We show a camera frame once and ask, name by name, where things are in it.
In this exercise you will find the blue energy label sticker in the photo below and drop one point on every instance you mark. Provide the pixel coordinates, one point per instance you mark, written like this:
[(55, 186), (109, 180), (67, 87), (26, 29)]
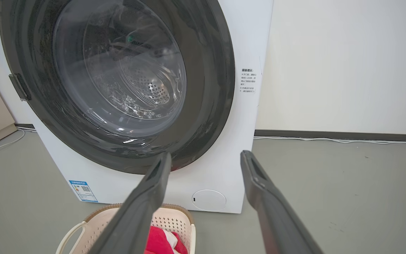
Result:
[(83, 191)]

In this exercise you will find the round white filter cover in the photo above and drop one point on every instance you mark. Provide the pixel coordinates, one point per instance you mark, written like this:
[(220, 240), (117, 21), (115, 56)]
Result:
[(209, 200)]

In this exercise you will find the round black washer door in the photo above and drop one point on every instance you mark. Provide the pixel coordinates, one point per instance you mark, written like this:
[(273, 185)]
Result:
[(210, 70)]

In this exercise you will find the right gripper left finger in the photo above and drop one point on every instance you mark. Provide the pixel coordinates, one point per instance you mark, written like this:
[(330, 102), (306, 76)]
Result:
[(136, 218)]

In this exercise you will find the beige perforated laundry basket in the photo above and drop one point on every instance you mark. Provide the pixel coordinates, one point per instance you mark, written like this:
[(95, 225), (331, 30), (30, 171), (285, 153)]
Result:
[(174, 222)]

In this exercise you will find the steel washing drum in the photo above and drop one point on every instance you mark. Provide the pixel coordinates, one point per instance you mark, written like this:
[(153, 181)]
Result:
[(136, 81)]

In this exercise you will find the white front-load washing machine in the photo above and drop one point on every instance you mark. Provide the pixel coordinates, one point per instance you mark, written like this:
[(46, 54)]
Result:
[(224, 169)]

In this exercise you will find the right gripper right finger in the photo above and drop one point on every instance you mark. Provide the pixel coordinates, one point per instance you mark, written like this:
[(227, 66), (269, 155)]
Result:
[(273, 218)]

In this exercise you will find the red garment with white stripes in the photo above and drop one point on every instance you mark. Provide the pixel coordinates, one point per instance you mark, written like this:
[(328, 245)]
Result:
[(157, 241)]

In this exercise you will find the small text warning sticker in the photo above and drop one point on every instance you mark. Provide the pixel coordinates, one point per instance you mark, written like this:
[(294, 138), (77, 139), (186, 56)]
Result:
[(248, 81)]

